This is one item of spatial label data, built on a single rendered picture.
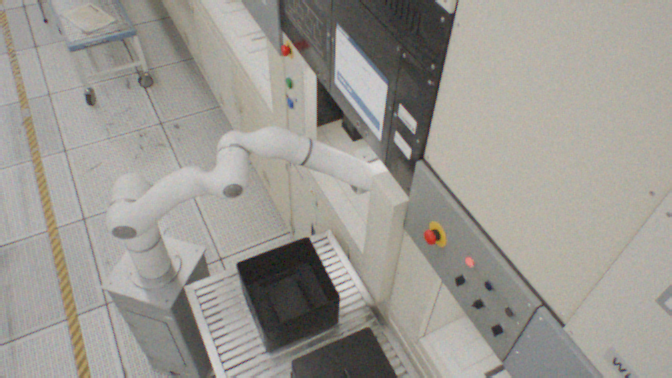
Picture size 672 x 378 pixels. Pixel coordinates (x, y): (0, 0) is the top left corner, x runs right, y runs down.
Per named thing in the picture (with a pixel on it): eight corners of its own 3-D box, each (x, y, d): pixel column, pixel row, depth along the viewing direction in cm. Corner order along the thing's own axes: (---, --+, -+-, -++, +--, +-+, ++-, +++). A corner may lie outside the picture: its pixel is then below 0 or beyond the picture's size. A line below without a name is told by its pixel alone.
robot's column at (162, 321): (149, 369, 256) (99, 287, 198) (179, 317, 273) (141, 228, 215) (203, 388, 251) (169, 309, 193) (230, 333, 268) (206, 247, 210)
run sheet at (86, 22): (59, 15, 361) (57, 13, 360) (91, 1, 372) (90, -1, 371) (86, 34, 348) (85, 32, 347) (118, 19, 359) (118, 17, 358)
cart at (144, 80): (57, 34, 424) (30, -26, 388) (125, 17, 441) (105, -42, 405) (89, 109, 371) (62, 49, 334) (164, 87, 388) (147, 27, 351)
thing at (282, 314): (309, 261, 207) (308, 235, 193) (340, 322, 191) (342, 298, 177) (240, 287, 199) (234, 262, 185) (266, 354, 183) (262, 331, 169)
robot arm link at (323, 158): (322, 144, 154) (403, 175, 168) (302, 134, 168) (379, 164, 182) (310, 173, 155) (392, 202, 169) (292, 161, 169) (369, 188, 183)
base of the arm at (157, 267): (118, 280, 200) (102, 252, 185) (146, 240, 211) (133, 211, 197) (164, 295, 196) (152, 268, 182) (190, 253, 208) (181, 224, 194)
